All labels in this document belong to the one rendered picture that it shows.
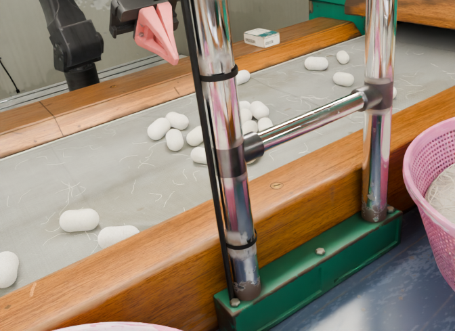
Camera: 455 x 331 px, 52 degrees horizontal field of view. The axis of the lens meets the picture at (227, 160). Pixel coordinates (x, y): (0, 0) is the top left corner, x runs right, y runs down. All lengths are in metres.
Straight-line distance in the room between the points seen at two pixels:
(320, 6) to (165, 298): 0.78
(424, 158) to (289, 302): 0.20
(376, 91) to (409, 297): 0.18
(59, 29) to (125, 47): 1.85
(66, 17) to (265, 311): 0.69
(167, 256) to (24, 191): 0.25
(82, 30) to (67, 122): 0.29
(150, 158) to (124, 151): 0.04
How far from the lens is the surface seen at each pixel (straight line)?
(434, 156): 0.51
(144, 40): 0.69
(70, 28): 0.93
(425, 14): 0.80
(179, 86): 0.73
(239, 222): 0.34
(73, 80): 0.96
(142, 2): 0.67
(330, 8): 1.01
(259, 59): 0.81
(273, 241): 0.41
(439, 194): 0.48
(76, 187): 0.54
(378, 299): 0.44
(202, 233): 0.37
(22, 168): 0.62
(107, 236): 0.41
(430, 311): 0.44
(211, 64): 0.28
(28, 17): 2.58
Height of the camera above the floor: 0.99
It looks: 29 degrees down
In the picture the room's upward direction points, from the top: 8 degrees counter-clockwise
